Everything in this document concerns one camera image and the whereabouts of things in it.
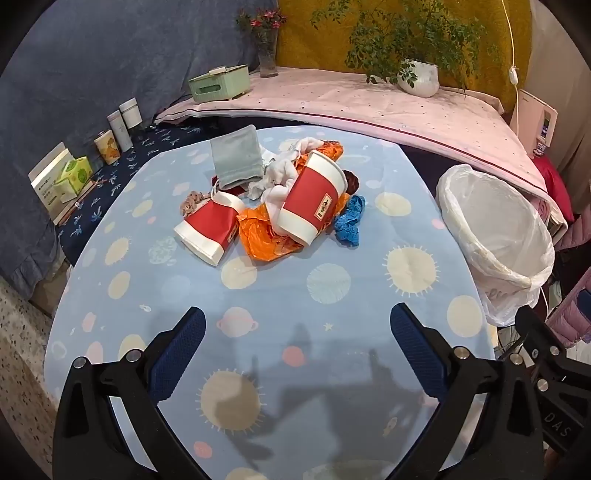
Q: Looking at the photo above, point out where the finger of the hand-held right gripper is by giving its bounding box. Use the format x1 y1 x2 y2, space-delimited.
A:
514 305 573 385

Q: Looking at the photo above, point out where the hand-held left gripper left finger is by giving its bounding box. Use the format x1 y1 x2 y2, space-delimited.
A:
53 307 207 480

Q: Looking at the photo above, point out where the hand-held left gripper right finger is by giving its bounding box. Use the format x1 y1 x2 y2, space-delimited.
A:
390 302 546 480

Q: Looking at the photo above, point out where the white lined trash bin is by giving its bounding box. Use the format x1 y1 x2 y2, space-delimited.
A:
435 164 556 328

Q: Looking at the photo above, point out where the grey fabric pouch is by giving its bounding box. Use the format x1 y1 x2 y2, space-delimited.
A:
210 124 265 190

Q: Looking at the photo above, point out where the pink quilted jacket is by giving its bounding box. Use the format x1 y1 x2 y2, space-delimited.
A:
547 210 591 349

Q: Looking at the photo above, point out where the light blue planet print tablecloth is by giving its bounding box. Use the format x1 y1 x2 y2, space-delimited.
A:
44 124 497 480

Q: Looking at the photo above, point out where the crushed red paper cup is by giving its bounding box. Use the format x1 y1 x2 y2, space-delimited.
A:
174 191 244 266

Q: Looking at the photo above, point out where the blue plastic shoe cover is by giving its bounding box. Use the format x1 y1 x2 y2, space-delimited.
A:
333 195 366 248

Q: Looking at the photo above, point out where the orange plastic bag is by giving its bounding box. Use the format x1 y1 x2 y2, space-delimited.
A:
238 141 347 261

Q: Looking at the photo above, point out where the red cloth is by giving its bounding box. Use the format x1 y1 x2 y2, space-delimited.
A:
533 154 575 224

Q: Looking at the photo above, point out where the tall red paper cup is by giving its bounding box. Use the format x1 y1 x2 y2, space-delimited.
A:
276 149 348 245

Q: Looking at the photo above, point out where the navy printed cloth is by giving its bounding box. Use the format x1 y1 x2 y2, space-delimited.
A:
55 121 218 268

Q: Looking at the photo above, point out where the wooden stick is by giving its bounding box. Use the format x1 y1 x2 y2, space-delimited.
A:
58 179 99 221

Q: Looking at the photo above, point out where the green tissue packet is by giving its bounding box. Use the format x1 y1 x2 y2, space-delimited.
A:
53 156 93 201

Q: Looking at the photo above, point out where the yellow printed tin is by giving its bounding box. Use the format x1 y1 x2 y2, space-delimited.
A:
93 129 119 165

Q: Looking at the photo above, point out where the white cardboard box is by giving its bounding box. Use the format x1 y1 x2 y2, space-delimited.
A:
28 142 77 215

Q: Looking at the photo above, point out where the white slim bottle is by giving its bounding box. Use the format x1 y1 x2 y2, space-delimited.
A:
107 111 133 152

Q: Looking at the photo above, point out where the white lidded cup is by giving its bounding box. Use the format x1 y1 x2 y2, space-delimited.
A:
119 97 141 131

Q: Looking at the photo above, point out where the pink blanket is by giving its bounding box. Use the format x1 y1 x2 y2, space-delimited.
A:
154 66 568 232

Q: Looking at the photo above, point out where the green tissue box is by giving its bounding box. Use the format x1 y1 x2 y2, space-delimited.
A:
188 65 252 103

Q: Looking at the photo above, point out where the blue-grey curtain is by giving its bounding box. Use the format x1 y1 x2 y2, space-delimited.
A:
0 0 280 305

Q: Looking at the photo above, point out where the potted plant in white pot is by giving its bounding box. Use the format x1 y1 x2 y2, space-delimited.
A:
310 0 502 99

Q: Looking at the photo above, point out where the yellow curtain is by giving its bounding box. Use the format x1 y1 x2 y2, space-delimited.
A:
276 0 532 114

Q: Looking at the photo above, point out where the glass vase with flowers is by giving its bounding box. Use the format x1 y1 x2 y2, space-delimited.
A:
236 8 288 78

